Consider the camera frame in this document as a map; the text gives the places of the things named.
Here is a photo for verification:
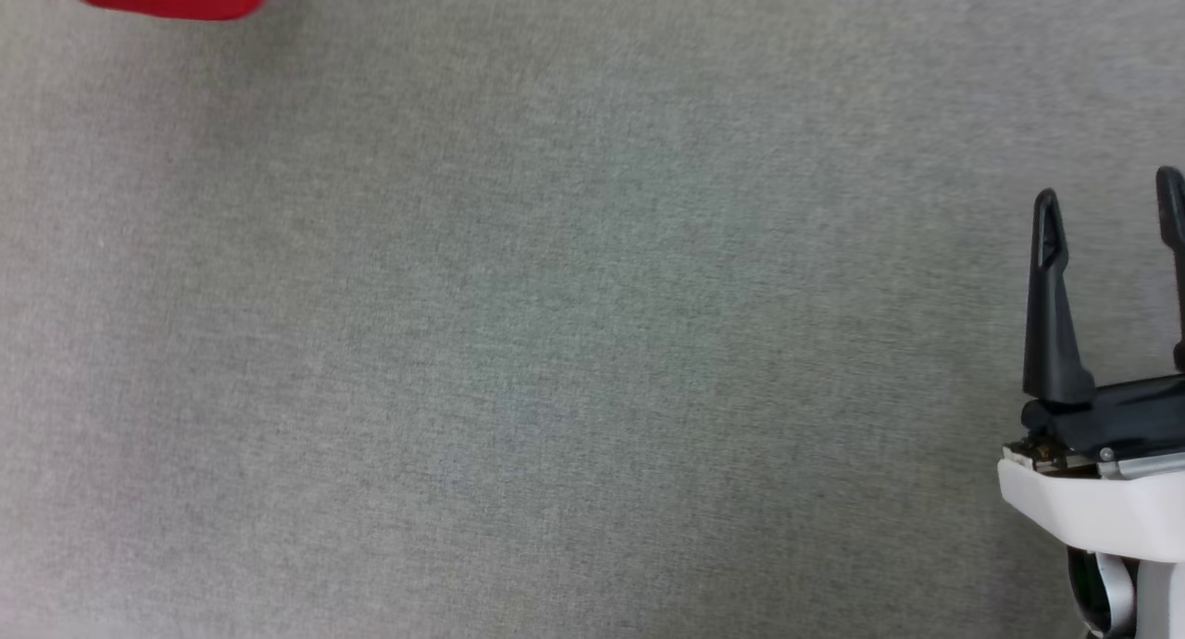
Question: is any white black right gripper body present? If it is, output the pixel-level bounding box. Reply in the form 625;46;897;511
998;372;1185;566

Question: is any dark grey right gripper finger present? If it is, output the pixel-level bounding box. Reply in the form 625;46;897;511
1155;166;1185;373
1022;188;1098;408

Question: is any grey fabric sofa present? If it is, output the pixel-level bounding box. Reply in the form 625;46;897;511
0;0;1185;639

